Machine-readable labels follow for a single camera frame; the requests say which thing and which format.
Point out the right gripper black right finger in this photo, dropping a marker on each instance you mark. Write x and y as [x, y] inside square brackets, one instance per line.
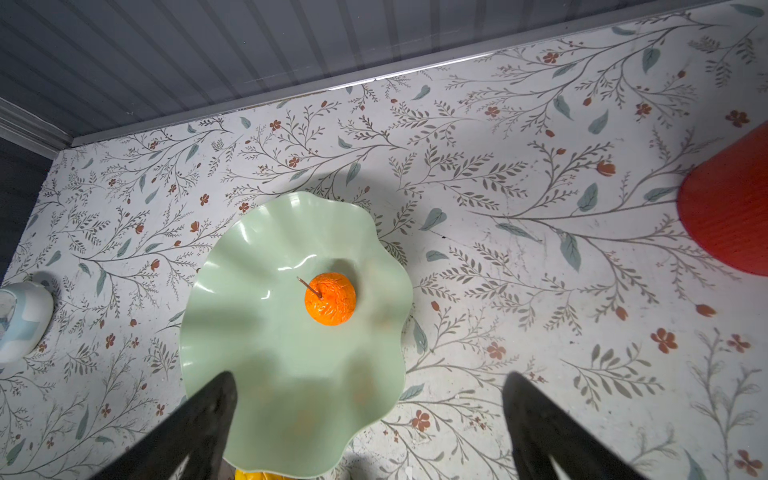
[544, 437]

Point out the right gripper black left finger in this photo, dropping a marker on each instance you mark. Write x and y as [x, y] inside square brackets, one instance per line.
[191, 440]

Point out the yellow fake squash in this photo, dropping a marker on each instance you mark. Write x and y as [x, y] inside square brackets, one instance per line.
[240, 475]

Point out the green wavy fruit bowl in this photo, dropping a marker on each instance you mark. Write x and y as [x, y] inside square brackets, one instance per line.
[305, 390]

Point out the small fake tangerine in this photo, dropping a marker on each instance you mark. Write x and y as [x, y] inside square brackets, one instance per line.
[330, 298]

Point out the red pen cup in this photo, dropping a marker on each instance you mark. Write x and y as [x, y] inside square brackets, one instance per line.
[722, 204]

